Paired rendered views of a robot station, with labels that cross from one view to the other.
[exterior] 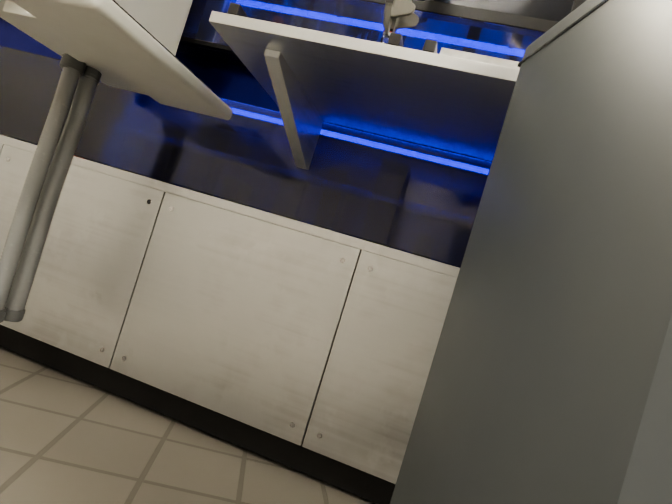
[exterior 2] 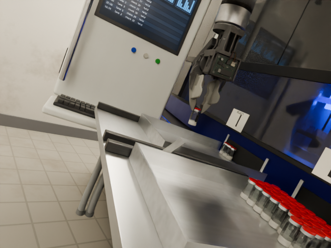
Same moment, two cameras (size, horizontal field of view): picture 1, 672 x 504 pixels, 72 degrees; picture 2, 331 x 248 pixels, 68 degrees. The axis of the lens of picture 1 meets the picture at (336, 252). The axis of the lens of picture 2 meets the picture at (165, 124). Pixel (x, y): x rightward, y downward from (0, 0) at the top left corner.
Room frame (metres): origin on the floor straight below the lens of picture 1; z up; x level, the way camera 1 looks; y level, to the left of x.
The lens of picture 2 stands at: (0.52, -0.46, 1.04)
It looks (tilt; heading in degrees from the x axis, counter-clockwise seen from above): 9 degrees down; 54
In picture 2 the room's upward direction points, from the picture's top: 24 degrees clockwise
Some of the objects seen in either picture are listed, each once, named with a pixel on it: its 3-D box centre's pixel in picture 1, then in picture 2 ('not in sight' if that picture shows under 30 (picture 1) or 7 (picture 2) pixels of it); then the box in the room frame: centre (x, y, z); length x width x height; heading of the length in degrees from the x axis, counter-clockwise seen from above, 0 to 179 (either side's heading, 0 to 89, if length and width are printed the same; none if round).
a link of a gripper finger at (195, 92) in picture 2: (400, 9); (197, 92); (0.91, 0.02, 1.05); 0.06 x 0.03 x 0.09; 72
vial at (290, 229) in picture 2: not in sight; (290, 231); (0.93, -0.30, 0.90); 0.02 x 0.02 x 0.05
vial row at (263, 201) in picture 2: not in sight; (275, 212); (0.97, -0.25, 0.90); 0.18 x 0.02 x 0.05; 77
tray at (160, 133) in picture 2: not in sight; (197, 146); (1.05, 0.08, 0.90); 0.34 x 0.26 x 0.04; 167
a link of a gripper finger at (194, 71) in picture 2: not in sight; (200, 74); (0.91, 0.04, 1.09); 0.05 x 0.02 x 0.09; 162
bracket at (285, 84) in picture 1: (290, 119); not in sight; (0.99, 0.18, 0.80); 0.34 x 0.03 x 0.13; 167
